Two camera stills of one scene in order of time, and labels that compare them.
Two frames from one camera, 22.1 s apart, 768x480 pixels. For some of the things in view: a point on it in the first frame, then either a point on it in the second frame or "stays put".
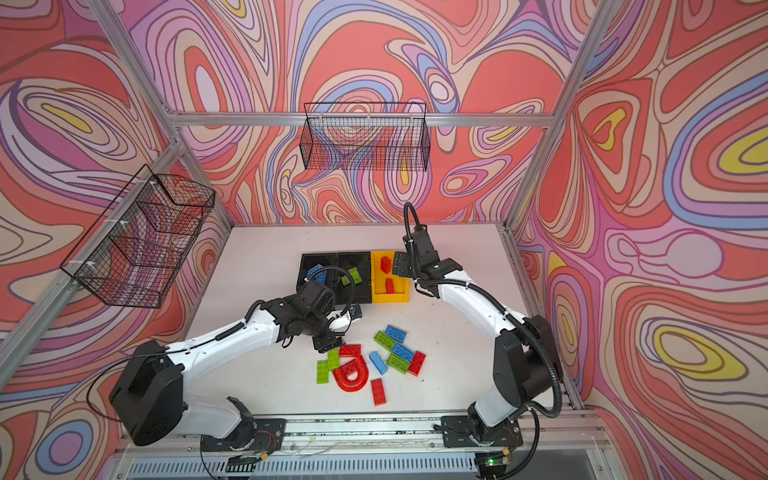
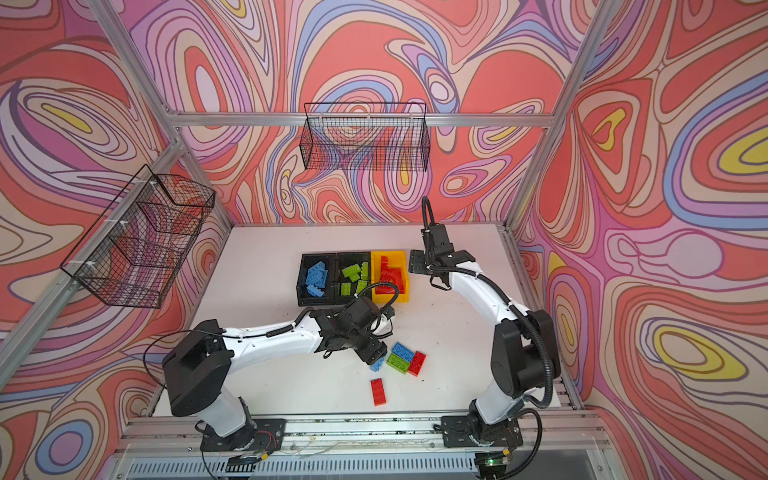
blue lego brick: [320, 276] stays put
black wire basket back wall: [365, 136] stays put
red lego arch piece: [358, 365] to [392, 276]
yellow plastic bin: [379, 278] stays put
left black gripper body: [321, 328] to [369, 349]
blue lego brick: [402, 352] stays put
